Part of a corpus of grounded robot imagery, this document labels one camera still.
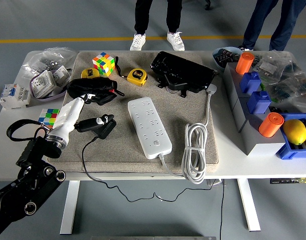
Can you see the clear bag of components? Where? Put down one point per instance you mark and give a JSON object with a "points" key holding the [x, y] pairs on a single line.
{"points": [[293, 87], [270, 66]]}

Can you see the black circuit boards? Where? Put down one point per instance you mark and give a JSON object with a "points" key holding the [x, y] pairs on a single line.
{"points": [[226, 56]]}

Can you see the clear bag of screws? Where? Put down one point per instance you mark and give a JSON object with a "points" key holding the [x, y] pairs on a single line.
{"points": [[50, 61]]}

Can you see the orange cylinder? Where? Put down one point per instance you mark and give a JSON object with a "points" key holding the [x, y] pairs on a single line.
{"points": [[244, 63], [270, 125]]}

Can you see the yellow lemon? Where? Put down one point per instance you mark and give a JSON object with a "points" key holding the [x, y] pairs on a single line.
{"points": [[295, 132]]}

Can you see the black plastic tray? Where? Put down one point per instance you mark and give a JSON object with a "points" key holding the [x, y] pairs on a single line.
{"points": [[182, 71]]}

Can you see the white three-pin plug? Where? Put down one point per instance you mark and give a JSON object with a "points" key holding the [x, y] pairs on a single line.
{"points": [[211, 89]]}

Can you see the black table control panel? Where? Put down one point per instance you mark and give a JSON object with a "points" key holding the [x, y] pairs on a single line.
{"points": [[280, 181]]}

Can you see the grey under-table box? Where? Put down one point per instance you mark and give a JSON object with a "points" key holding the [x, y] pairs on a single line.
{"points": [[212, 182]]}

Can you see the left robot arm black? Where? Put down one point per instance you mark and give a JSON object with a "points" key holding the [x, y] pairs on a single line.
{"points": [[35, 180]]}

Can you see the white circuit breaker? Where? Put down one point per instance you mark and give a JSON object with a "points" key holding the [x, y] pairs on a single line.
{"points": [[15, 96]]}

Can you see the grey block holder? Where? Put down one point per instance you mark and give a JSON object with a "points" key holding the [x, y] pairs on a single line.
{"points": [[253, 135]]}

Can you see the blue plastic bin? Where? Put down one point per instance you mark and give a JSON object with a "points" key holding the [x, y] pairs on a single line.
{"points": [[283, 152]]}

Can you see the light blue bowl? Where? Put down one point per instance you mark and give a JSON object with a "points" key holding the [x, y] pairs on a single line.
{"points": [[218, 64]]}

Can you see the blue block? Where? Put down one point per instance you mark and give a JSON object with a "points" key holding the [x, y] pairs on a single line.
{"points": [[250, 83], [259, 103]]}

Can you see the white wall socket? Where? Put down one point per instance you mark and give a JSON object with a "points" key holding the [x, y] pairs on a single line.
{"points": [[61, 75], [42, 83]]}

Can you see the white table leg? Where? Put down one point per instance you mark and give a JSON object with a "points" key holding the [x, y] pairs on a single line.
{"points": [[70, 207], [248, 205]]}

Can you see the black chair caster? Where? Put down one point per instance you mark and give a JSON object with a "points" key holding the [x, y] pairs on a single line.
{"points": [[208, 5]]}

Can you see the white power strip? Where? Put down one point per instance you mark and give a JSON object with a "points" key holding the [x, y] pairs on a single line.
{"points": [[147, 125]]}

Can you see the person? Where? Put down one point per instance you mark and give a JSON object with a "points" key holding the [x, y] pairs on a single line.
{"points": [[142, 15], [255, 25]]}

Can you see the colourful puzzle cube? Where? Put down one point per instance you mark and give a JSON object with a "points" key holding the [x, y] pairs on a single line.
{"points": [[102, 63], [48, 116]]}

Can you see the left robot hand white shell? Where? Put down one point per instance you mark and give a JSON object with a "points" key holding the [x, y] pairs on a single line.
{"points": [[67, 117]]}

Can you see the grey-brown mat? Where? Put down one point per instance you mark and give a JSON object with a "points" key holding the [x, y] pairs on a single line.
{"points": [[172, 112]]}

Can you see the black plug adapter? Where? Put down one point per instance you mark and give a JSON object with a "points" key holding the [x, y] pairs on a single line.
{"points": [[106, 132]]}

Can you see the black fabric pouch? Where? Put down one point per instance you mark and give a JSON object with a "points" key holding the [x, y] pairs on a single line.
{"points": [[92, 86]]}

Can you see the green plastic piece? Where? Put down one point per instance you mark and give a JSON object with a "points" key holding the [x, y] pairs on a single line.
{"points": [[274, 100], [262, 87]]}

